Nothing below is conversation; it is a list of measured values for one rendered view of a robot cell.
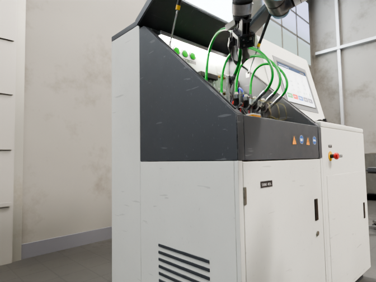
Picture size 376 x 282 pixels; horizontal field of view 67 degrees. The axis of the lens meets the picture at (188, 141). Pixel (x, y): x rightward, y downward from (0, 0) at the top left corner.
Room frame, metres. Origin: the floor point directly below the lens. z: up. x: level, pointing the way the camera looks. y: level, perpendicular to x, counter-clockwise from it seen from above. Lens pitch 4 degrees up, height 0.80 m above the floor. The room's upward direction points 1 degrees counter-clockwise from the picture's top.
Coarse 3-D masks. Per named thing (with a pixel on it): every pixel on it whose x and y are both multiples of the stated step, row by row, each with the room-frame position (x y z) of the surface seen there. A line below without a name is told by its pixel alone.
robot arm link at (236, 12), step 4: (232, 4) 1.01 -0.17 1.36; (236, 4) 1.05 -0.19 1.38; (244, 4) 1.05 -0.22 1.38; (248, 4) 0.99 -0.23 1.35; (252, 4) 1.03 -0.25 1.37; (232, 8) 1.02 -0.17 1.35; (236, 8) 1.01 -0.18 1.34; (240, 8) 1.00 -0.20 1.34; (244, 8) 1.00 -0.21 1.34; (248, 8) 1.00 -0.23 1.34; (232, 12) 1.03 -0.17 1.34; (236, 12) 1.02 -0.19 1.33; (240, 12) 1.01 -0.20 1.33; (244, 12) 1.01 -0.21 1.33; (248, 12) 1.01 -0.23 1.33; (236, 16) 1.03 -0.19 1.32; (240, 16) 1.02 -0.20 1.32; (244, 16) 1.02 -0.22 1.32
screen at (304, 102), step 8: (272, 56) 1.77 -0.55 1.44; (280, 64) 1.81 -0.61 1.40; (288, 64) 1.90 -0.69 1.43; (280, 72) 1.78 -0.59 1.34; (288, 72) 1.86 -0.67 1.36; (296, 72) 1.96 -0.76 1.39; (304, 72) 2.07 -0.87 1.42; (288, 80) 1.83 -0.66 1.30; (296, 80) 1.92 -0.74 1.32; (304, 80) 2.02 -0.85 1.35; (288, 88) 1.79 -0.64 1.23; (296, 88) 1.88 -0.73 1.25; (304, 88) 1.98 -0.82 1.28; (288, 96) 1.76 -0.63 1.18; (296, 96) 1.84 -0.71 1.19; (304, 96) 1.94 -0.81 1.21; (312, 96) 2.04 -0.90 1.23; (296, 104) 1.81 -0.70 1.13; (304, 104) 1.90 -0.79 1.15; (312, 104) 2.00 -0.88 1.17
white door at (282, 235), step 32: (288, 160) 1.20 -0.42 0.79; (256, 192) 1.03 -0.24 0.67; (288, 192) 1.19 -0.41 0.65; (320, 192) 1.41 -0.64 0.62; (256, 224) 1.02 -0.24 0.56; (288, 224) 1.18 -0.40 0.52; (320, 224) 1.39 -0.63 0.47; (256, 256) 1.02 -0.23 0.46; (288, 256) 1.17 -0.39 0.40; (320, 256) 1.38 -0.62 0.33
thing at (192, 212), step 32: (256, 160) 1.07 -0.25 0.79; (320, 160) 1.42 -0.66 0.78; (160, 192) 1.27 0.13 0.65; (192, 192) 1.12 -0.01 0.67; (224, 192) 1.00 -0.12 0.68; (160, 224) 1.27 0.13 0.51; (192, 224) 1.12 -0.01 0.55; (224, 224) 1.00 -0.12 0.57; (160, 256) 1.27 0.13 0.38; (192, 256) 1.12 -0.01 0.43; (224, 256) 1.01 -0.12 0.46
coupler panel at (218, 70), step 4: (216, 68) 1.71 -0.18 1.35; (220, 68) 1.74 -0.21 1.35; (216, 72) 1.71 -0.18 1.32; (220, 72) 1.74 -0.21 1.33; (224, 72) 1.76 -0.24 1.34; (228, 72) 1.79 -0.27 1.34; (220, 76) 1.71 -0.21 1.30; (224, 76) 1.75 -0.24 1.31; (224, 80) 1.76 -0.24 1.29; (216, 84) 1.71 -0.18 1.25; (224, 84) 1.76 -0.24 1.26; (216, 88) 1.71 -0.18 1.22; (224, 88) 1.76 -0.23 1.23; (224, 92) 1.74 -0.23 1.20; (224, 96) 1.76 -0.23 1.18
